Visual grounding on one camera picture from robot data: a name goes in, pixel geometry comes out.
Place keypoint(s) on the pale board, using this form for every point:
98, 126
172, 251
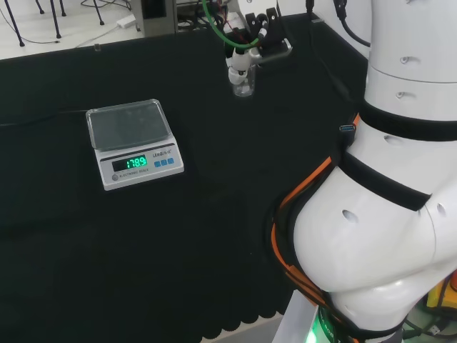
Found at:
292, 321

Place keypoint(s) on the small clear glass beaker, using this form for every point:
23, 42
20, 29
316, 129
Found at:
246, 89

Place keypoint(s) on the small clear clip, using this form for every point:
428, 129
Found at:
97, 47

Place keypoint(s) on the white power strip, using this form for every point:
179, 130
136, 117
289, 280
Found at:
127, 22

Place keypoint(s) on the black plug with blue socket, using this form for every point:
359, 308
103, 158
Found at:
348, 133

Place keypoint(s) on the black tripod legs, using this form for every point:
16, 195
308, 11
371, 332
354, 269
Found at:
98, 14
16, 28

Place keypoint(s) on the grey metal cabinet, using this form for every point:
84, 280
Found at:
153, 18

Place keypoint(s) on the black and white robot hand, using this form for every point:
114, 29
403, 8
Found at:
271, 43

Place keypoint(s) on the white electronic balance steel pan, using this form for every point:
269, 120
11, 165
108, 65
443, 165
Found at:
135, 150

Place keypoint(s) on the black bench cloth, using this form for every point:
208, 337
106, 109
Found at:
143, 250

